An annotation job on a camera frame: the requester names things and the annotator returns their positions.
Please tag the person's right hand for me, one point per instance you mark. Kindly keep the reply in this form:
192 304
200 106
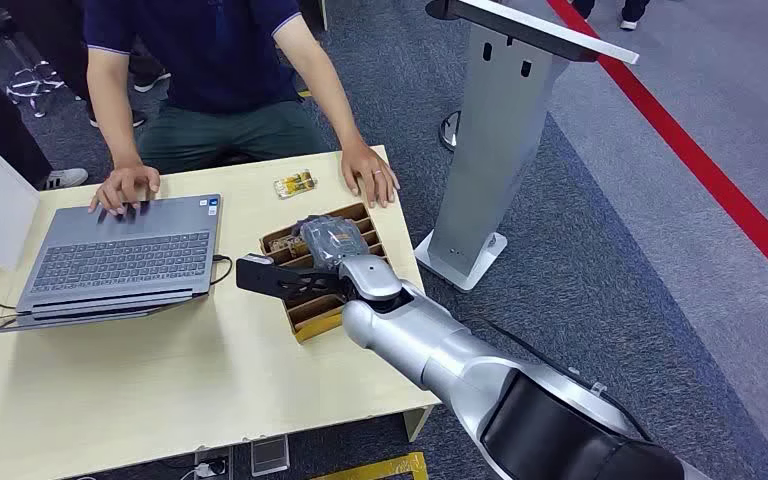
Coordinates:
124 185

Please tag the person's left hand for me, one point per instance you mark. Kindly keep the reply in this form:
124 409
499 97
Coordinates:
369 173

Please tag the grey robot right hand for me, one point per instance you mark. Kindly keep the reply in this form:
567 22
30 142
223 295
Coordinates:
328 248

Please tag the person's left forearm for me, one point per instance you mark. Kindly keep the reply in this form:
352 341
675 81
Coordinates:
323 86

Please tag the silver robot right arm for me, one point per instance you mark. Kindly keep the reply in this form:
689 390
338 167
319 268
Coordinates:
424 344

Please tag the person's right forearm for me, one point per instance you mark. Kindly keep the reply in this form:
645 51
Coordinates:
114 106

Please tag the wooden card holder box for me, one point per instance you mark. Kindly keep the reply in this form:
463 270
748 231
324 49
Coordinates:
314 308

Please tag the person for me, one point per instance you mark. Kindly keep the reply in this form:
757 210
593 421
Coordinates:
225 53

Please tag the white sneaker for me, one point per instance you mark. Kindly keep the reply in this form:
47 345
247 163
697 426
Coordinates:
66 177

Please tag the grey laptop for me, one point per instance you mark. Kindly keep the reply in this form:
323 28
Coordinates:
119 258

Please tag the chrome stanchion base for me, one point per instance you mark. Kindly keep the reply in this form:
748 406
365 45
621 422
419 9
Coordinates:
450 131

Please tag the dark sneaker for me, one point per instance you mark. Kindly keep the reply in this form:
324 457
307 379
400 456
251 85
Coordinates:
152 81

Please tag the silver kiosk stand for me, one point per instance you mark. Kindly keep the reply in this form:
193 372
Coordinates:
496 146

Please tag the office chair base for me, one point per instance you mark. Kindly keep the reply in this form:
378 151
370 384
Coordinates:
34 85

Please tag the dark stanchion base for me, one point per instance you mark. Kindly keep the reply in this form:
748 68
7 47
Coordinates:
440 9

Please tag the clear acrylic stand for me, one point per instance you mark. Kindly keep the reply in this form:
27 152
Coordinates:
269 455

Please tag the yellow floor tape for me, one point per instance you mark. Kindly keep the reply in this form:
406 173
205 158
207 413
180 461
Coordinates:
377 470

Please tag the white power strip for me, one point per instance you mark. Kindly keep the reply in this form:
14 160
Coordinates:
212 467

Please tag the bystander's feet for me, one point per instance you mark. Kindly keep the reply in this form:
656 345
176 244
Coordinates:
629 16

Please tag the red floor tape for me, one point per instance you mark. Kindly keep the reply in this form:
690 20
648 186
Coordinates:
689 159

